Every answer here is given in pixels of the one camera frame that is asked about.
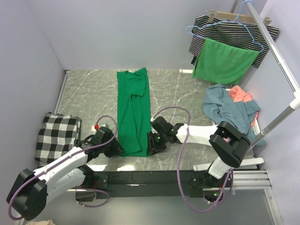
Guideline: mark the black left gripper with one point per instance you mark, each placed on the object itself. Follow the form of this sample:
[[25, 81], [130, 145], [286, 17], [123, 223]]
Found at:
[[116, 149]]

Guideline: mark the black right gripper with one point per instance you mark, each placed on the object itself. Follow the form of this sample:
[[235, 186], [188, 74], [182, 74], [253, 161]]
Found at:
[[152, 147]]

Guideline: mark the green t-shirt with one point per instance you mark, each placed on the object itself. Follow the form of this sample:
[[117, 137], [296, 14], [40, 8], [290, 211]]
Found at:
[[133, 112]]

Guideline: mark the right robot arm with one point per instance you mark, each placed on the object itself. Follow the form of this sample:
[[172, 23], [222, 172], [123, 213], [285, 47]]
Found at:
[[228, 142]]

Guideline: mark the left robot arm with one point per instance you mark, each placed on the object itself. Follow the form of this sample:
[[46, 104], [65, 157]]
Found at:
[[33, 190]]

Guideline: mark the black white checkered shirt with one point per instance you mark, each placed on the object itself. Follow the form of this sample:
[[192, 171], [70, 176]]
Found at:
[[58, 135]]

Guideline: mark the black base beam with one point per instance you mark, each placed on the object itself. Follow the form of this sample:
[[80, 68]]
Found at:
[[157, 183]]

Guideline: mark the teal blue garment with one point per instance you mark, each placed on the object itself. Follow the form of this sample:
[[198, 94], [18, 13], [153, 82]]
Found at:
[[218, 106]]

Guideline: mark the coral orange garment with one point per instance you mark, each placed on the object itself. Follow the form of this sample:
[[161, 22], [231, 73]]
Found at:
[[237, 94]]

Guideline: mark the green towel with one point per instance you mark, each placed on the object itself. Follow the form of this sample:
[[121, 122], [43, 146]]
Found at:
[[221, 63]]

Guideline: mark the beige cloth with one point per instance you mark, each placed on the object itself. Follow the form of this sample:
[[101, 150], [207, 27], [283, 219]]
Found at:
[[43, 222]]

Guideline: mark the black white striped shirt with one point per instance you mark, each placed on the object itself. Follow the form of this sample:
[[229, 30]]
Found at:
[[230, 34]]

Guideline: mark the wooden clip hanger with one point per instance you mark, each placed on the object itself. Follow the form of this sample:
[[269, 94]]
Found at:
[[226, 16]]

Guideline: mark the silver clothes rack pole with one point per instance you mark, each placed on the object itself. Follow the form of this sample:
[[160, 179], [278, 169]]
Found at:
[[268, 84]]

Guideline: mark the aluminium rail frame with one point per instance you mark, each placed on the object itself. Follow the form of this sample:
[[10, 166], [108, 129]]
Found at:
[[241, 180]]

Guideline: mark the blue wire hanger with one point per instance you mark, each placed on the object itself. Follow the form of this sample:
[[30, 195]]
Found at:
[[243, 25]]

